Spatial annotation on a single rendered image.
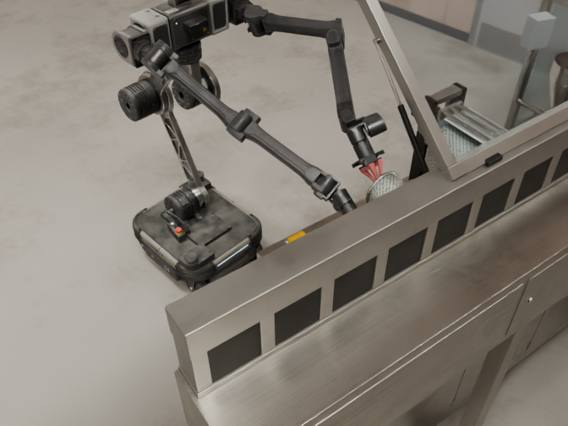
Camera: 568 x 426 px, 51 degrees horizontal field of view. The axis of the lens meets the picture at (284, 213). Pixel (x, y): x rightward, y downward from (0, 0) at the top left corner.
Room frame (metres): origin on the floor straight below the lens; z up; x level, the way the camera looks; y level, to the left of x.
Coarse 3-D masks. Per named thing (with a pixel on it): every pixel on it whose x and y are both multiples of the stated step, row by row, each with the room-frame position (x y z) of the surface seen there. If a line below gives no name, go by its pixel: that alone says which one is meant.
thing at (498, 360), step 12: (516, 336) 1.05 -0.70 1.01; (504, 348) 1.05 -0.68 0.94; (516, 348) 1.07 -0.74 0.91; (492, 360) 1.07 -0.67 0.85; (504, 360) 1.04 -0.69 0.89; (480, 372) 1.09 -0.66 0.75; (492, 372) 1.06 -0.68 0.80; (504, 372) 1.06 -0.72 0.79; (480, 384) 1.07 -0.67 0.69; (492, 384) 1.04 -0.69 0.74; (480, 396) 1.06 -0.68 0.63; (492, 396) 1.06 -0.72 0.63; (468, 408) 1.08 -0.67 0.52; (480, 408) 1.05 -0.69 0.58; (468, 420) 1.06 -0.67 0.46; (480, 420) 1.05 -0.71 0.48
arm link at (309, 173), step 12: (228, 132) 1.75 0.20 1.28; (252, 132) 1.72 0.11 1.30; (264, 132) 1.72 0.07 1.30; (264, 144) 1.68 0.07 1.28; (276, 144) 1.67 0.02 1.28; (276, 156) 1.65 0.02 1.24; (288, 156) 1.63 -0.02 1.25; (300, 168) 1.60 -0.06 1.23; (312, 168) 1.59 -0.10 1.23; (312, 180) 1.56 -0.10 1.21; (324, 180) 1.56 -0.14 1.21; (324, 192) 1.52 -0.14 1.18
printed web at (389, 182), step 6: (426, 150) 1.55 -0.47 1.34; (426, 156) 1.55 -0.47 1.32; (432, 156) 1.53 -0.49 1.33; (426, 162) 1.54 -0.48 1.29; (432, 162) 1.52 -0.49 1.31; (432, 168) 1.52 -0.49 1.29; (384, 180) 1.43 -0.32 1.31; (390, 180) 1.43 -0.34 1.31; (396, 180) 1.43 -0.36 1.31; (378, 186) 1.42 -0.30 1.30; (384, 186) 1.41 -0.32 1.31; (390, 186) 1.40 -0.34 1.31; (396, 186) 1.40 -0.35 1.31; (372, 192) 1.41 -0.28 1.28; (378, 192) 1.40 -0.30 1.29; (384, 192) 1.39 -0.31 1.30; (372, 198) 1.40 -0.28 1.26
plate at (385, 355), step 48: (480, 240) 1.04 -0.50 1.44; (528, 240) 1.04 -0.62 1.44; (384, 288) 0.89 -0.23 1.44; (432, 288) 0.88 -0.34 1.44; (480, 288) 0.88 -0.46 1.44; (528, 288) 0.94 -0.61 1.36; (336, 336) 0.75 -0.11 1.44; (384, 336) 0.75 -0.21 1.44; (432, 336) 0.75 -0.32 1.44; (480, 336) 0.86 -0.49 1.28; (240, 384) 0.64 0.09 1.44; (288, 384) 0.64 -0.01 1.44; (336, 384) 0.64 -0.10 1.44; (384, 384) 0.67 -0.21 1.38; (432, 384) 0.77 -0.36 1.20
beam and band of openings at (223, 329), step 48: (528, 144) 1.15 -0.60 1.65; (432, 192) 0.98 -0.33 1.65; (480, 192) 1.05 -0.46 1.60; (528, 192) 1.18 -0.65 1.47; (336, 240) 0.84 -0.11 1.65; (384, 240) 0.87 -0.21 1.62; (432, 240) 0.97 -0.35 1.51; (240, 288) 0.71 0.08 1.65; (288, 288) 0.73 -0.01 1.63; (336, 288) 0.81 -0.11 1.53; (192, 336) 0.61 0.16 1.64; (240, 336) 0.67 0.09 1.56; (288, 336) 0.74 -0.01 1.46; (192, 384) 0.63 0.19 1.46
